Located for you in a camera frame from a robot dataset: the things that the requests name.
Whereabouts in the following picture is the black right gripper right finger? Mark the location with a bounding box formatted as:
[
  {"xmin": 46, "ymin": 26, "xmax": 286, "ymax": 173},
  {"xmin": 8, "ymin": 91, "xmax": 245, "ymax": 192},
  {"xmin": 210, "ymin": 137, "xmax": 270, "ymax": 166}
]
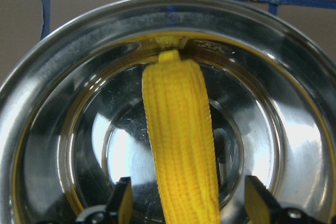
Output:
[{"xmin": 245, "ymin": 175, "xmax": 320, "ymax": 224}]

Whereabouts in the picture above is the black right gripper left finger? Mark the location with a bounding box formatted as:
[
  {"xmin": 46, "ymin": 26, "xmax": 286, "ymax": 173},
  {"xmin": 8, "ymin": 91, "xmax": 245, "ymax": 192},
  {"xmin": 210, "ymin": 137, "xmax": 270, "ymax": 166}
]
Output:
[{"xmin": 76, "ymin": 177, "xmax": 133, "ymax": 223}]

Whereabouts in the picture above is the pale green electric pot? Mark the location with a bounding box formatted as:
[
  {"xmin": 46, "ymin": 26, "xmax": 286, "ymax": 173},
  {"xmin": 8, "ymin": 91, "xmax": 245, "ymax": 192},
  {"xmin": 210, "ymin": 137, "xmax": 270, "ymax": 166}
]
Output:
[{"xmin": 1, "ymin": 0, "xmax": 335, "ymax": 223}]

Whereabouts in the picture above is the yellow plastic corn cob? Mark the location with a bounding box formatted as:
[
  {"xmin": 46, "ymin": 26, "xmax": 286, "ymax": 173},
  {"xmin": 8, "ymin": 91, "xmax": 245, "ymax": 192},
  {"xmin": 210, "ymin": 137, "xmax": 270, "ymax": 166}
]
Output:
[{"xmin": 142, "ymin": 50, "xmax": 220, "ymax": 223}]

